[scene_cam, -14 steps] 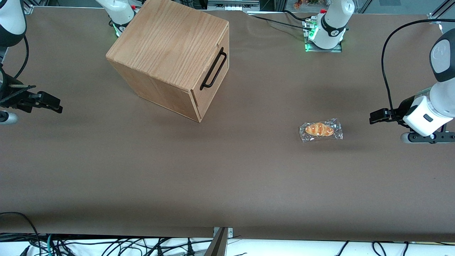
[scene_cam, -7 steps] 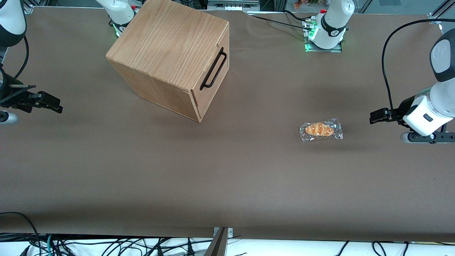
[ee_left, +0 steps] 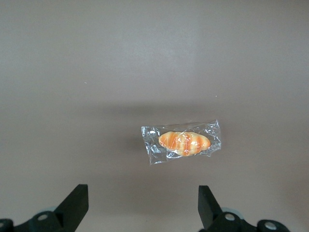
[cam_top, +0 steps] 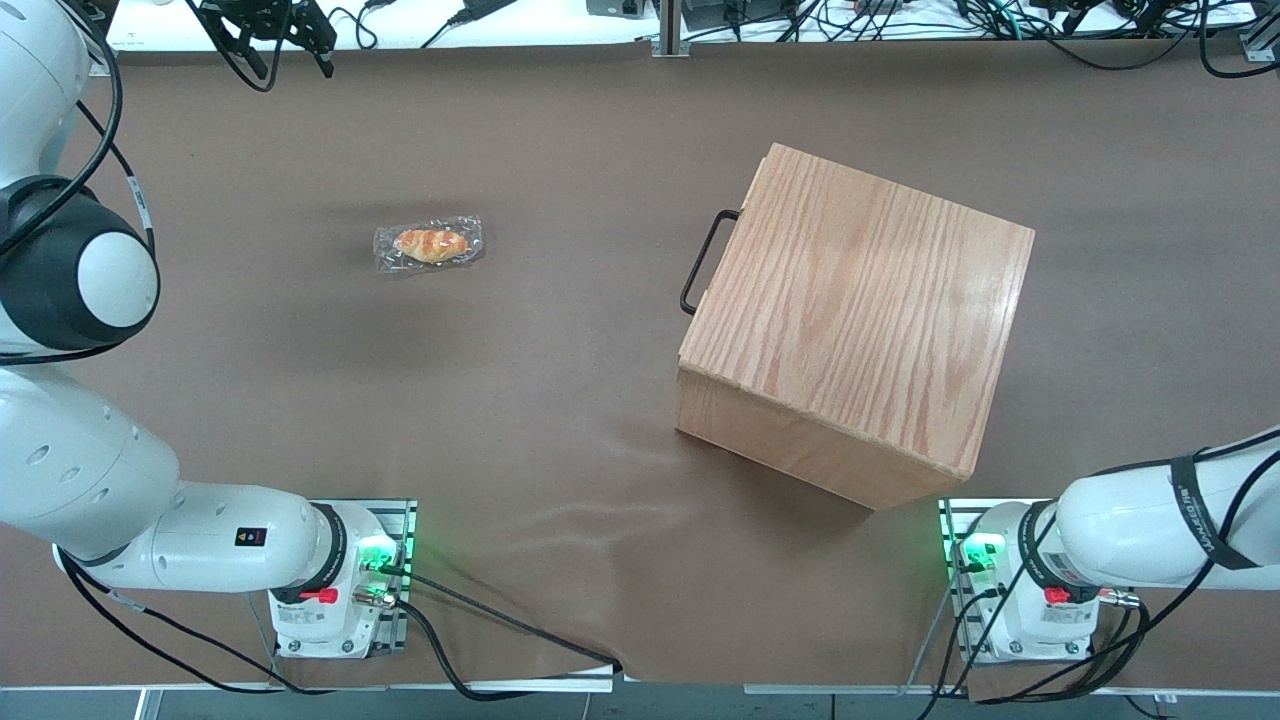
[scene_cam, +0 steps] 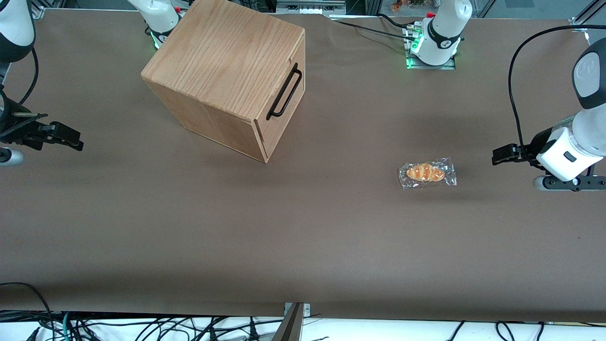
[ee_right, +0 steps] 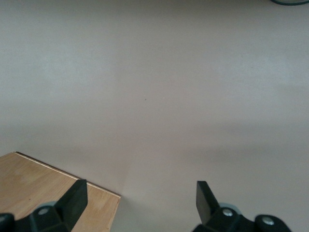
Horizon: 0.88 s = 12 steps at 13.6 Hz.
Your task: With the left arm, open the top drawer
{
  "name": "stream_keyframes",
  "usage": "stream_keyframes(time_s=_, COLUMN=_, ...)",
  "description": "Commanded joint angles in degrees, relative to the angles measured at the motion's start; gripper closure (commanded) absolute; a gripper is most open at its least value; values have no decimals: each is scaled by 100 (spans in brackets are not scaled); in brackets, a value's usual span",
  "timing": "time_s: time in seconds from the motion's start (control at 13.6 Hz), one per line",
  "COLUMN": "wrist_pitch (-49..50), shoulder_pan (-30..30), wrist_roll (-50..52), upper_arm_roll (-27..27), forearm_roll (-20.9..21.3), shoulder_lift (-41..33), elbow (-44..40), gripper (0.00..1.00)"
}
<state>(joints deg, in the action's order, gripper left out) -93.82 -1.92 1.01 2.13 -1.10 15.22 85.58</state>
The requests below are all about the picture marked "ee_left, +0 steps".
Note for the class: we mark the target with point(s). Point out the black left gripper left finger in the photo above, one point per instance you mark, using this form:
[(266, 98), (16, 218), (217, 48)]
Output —
[(70, 212)]

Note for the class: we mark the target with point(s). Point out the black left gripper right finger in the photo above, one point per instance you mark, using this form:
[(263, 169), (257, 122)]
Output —
[(210, 212)]

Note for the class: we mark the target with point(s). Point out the plastic wrapped croissant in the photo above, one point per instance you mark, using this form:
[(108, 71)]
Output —
[(183, 143)]

